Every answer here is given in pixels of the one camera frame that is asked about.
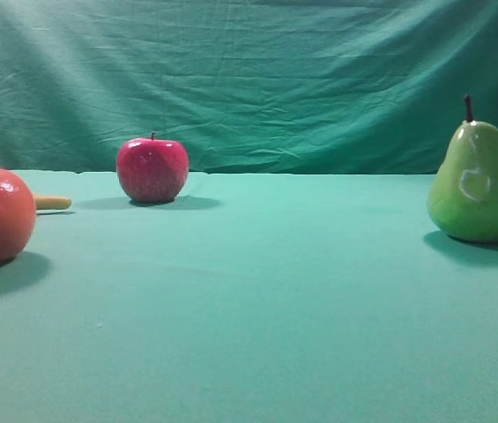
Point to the yellow-orange banana tip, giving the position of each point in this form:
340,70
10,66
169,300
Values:
51,203

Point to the green backdrop cloth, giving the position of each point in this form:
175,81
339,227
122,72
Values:
305,87

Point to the green table cloth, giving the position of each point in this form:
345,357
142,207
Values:
250,298

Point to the red apple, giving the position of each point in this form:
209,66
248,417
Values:
152,170

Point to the green pear with brown stem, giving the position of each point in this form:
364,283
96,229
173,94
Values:
463,199

